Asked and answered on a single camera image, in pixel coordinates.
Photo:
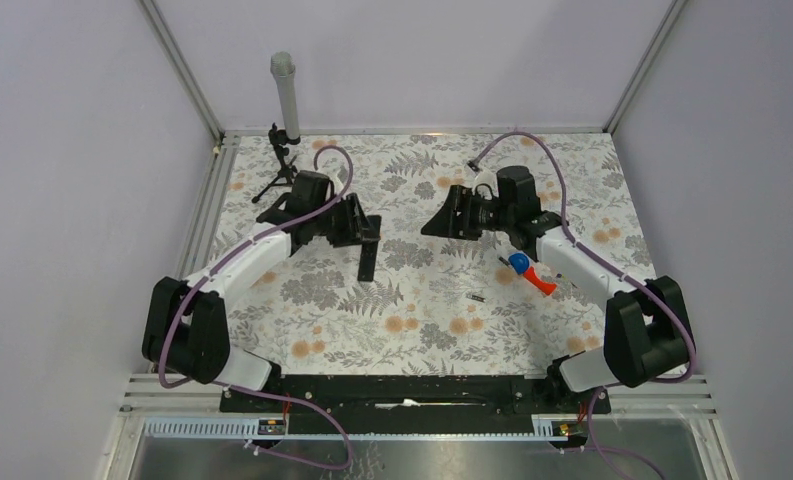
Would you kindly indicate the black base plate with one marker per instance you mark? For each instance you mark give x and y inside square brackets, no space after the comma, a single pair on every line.
[406,405]

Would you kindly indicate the blue and orange toy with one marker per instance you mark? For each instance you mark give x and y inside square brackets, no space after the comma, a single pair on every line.
[523,267]

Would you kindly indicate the black remote control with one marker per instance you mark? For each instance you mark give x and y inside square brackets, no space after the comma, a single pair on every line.
[367,262]

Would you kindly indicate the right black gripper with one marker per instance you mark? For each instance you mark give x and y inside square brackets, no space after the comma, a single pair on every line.
[446,223]

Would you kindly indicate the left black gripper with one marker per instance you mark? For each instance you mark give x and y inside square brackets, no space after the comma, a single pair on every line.
[356,225]

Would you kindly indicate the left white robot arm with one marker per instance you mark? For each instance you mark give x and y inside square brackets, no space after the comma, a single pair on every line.
[187,328]

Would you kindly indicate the floral patterned mat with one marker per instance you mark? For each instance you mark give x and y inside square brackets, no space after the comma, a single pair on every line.
[311,315]

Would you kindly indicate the silver microphone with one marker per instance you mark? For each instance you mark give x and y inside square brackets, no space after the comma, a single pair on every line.
[283,71]

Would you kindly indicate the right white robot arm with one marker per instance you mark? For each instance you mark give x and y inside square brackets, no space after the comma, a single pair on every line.
[646,331]

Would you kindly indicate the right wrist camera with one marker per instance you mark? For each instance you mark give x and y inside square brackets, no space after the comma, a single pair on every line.
[484,180]

